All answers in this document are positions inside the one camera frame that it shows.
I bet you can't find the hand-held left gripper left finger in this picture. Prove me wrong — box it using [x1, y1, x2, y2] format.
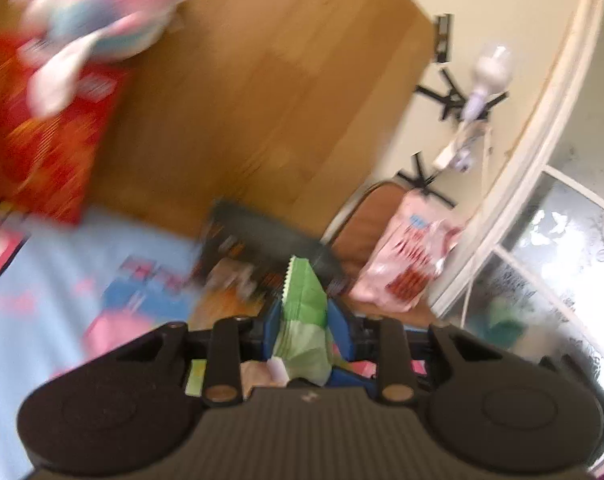
[116, 304, 286, 408]

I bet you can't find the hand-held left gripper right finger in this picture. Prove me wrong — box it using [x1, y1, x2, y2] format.
[326, 299, 508, 407]

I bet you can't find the green snack packet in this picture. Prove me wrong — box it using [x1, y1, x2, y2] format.
[272, 256, 336, 387]

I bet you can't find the black tin box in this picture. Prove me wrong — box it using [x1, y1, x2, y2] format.
[197, 199, 354, 302]

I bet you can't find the pink snack bag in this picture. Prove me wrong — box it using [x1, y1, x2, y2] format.
[349, 191, 467, 314]

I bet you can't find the brown seat cushion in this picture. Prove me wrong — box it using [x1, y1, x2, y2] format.
[324, 181, 435, 323]

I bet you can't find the green object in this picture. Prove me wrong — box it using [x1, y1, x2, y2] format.
[483, 299, 529, 347]

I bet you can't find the printed bed sheet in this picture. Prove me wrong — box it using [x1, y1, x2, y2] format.
[0, 194, 433, 411]

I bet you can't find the wooden board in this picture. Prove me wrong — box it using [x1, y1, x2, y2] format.
[0, 0, 436, 242]

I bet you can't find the red gift bag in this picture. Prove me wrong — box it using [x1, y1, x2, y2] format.
[0, 32, 133, 226]

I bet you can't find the white plastic device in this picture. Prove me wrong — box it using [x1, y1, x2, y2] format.
[461, 44, 514, 122]

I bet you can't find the pink blue plush toy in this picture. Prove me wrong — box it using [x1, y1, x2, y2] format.
[12, 0, 194, 117]

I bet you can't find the white window frame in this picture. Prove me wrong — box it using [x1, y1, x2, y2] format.
[429, 0, 604, 321]

